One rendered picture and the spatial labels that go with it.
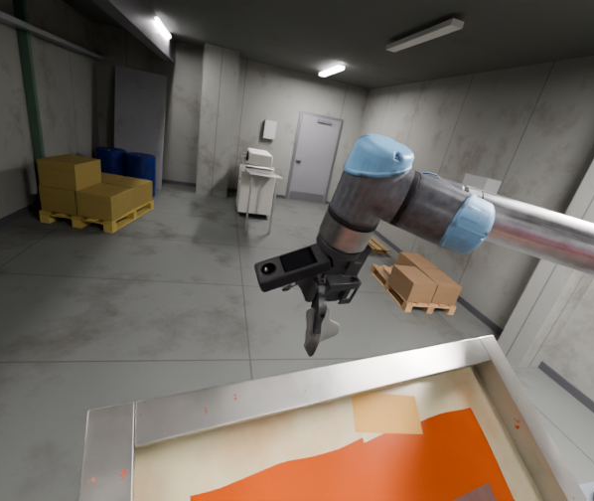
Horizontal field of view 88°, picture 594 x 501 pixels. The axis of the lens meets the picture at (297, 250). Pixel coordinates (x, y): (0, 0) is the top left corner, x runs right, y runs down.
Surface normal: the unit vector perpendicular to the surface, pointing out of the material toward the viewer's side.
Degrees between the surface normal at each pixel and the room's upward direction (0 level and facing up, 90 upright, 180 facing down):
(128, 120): 79
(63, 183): 90
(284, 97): 90
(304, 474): 32
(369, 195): 103
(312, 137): 90
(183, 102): 90
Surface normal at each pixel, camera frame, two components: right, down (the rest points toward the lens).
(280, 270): -0.16, -0.68
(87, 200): 0.04, 0.39
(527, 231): -0.22, 0.25
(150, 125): 0.24, 0.23
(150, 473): 0.36, -0.55
